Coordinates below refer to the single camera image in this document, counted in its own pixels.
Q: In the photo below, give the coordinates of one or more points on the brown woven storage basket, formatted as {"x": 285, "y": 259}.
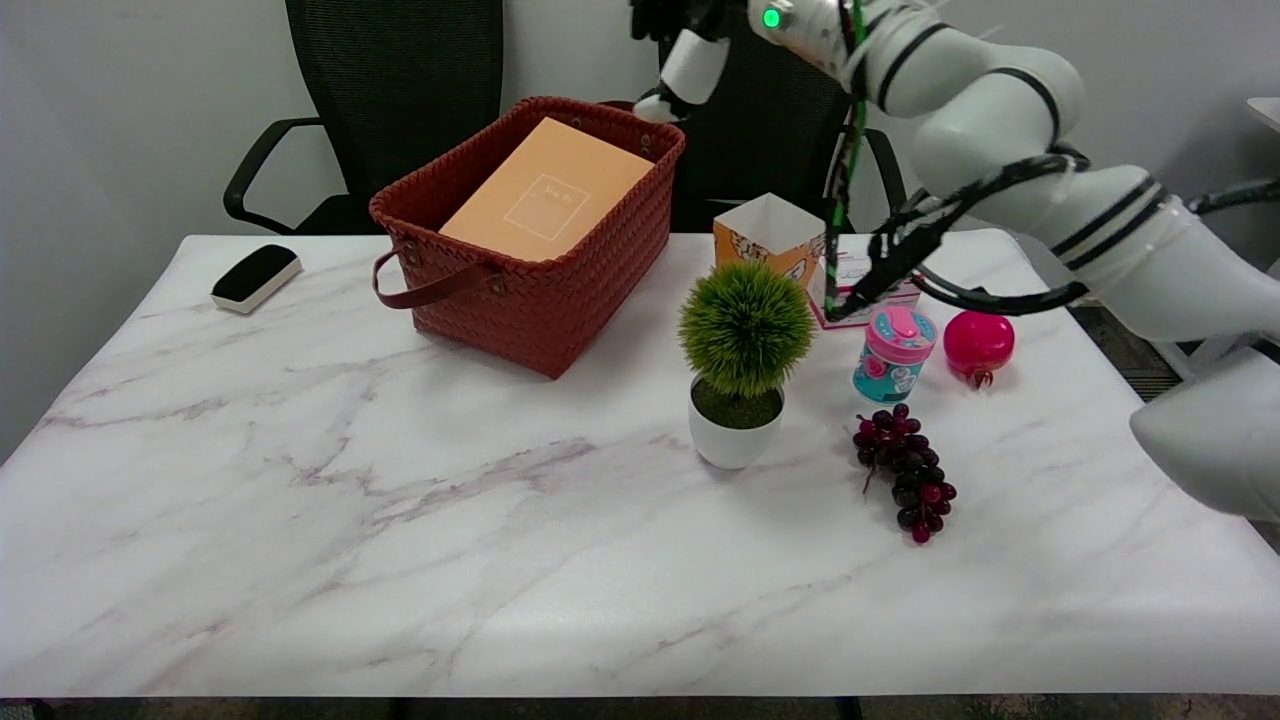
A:
{"x": 540, "y": 310}

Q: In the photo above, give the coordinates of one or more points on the pink teal lidded cup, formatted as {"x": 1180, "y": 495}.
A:
{"x": 895, "y": 355}

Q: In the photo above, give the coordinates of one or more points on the dark red grape bunch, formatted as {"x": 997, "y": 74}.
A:
{"x": 905, "y": 470}

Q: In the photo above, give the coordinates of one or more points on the black mesh office chair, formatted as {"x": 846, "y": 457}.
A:
{"x": 760, "y": 150}
{"x": 400, "y": 80}

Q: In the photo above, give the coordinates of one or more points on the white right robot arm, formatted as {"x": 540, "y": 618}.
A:
{"x": 1100, "y": 220}

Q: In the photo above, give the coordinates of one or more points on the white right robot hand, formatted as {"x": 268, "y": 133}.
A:
{"x": 692, "y": 65}

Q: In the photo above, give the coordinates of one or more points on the orange paper popcorn box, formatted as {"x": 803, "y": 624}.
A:
{"x": 770, "y": 235}

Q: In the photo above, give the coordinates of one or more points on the green plant in white pot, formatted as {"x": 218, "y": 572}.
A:
{"x": 745, "y": 330}

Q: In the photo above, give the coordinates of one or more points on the white pink carton box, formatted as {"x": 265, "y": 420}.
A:
{"x": 852, "y": 270}

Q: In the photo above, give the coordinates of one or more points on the yellow book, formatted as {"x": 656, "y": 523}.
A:
{"x": 545, "y": 195}

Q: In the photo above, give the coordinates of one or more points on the black white board eraser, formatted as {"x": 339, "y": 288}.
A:
{"x": 255, "y": 275}

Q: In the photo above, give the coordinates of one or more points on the pink toy pomegranate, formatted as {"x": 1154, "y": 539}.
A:
{"x": 978, "y": 342}

